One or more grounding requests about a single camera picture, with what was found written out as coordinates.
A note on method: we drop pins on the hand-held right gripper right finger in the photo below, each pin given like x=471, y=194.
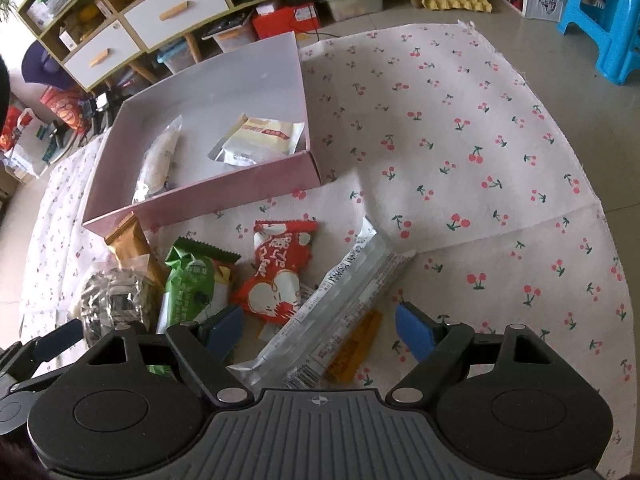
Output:
x=412, y=332

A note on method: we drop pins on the cherry print cloth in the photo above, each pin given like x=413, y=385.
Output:
x=450, y=135

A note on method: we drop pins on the white yellow label packet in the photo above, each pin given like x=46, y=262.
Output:
x=265, y=135

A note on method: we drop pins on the pink cardboard box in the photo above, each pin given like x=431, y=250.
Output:
x=225, y=195

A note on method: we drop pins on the red patterned bag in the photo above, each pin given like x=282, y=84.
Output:
x=67, y=107

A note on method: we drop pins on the silver snack packet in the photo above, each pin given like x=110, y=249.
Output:
x=240, y=156

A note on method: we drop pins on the red cardboard box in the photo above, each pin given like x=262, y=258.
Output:
x=280, y=22

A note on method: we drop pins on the yellow packets in cubby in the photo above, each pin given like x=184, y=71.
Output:
x=85, y=22

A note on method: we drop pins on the dark purple fuzzy cloth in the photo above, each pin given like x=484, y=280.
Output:
x=17, y=462

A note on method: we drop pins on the blue plastic stool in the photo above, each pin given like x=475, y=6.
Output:
x=615, y=35

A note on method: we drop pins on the white cabinet drawer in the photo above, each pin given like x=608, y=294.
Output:
x=175, y=15
x=100, y=55

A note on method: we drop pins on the purple cap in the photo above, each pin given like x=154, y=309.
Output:
x=42, y=67

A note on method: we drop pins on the wooden cabinet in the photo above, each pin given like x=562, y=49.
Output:
x=150, y=5

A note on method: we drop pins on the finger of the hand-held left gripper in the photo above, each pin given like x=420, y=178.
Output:
x=56, y=342
x=35, y=384

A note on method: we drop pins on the red white snack packet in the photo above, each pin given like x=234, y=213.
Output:
x=272, y=270

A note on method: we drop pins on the white plastic bag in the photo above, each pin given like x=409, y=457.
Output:
x=27, y=140

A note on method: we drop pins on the black lid storage bin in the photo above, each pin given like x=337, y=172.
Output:
x=235, y=37

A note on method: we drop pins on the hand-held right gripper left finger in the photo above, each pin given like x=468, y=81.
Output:
x=225, y=329

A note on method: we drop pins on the long white clear packet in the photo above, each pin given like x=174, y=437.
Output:
x=340, y=300

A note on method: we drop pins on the clear storage bin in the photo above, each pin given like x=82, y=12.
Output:
x=350, y=5

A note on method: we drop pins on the clear sunflower seed packet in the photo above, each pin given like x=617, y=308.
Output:
x=115, y=300

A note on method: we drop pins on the gold snack packet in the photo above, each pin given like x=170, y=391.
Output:
x=132, y=250

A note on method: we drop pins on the blue rim storage bin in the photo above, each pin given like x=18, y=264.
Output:
x=175, y=57

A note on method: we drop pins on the green snack packet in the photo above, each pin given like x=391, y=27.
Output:
x=190, y=285

